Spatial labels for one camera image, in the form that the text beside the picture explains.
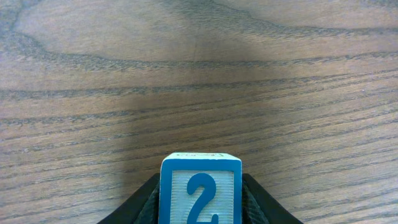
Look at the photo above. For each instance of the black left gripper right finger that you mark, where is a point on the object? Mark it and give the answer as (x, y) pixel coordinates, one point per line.
(259, 207)

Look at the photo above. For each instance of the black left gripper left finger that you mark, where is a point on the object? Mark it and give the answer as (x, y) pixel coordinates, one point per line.
(142, 207)

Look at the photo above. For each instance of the blue number 2 block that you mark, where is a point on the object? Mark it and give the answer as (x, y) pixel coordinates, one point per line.
(201, 188)

